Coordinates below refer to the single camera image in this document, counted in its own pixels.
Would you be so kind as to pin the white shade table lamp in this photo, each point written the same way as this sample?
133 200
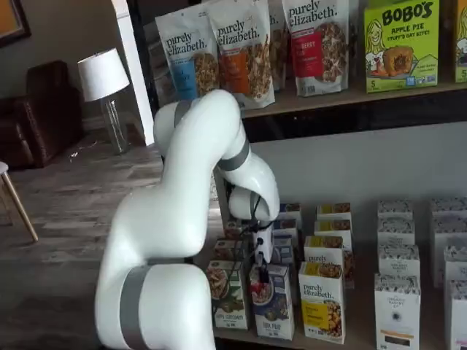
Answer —
102 74

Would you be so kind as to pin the green Bobo's snack box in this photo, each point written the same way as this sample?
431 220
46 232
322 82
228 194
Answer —
401 47

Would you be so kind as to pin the black metal shelf frame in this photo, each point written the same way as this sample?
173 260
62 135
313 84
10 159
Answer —
346 124

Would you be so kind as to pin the framed wall picture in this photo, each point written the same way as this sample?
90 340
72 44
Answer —
11 18

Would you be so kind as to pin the blue white cereal box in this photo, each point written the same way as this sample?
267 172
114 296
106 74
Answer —
284 253
286 229
290 211
273 313

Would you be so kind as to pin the red label granola bag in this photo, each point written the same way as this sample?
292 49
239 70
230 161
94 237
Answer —
313 54

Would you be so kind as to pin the blue label granola bag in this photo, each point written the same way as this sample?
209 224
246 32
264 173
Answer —
182 76

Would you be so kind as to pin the dark brown armchair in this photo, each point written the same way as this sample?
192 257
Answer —
40 120

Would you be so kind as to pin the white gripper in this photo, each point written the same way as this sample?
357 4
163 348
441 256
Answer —
264 237

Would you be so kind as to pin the green cereal box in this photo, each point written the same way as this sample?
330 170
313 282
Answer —
224 299
231 229
226 251

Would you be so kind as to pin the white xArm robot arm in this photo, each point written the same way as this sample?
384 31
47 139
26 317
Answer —
164 218

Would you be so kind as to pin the white stool wooden legs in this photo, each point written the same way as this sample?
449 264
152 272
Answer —
18 208

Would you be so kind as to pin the yellow Bobo's snack box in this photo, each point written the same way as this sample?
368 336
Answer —
461 40

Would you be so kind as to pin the yellow white granola box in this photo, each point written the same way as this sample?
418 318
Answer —
324 251
333 212
332 229
321 302

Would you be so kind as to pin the white patterned box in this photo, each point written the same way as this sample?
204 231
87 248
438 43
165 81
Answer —
458 317
396 209
448 233
448 208
396 232
397 313
456 266
398 260

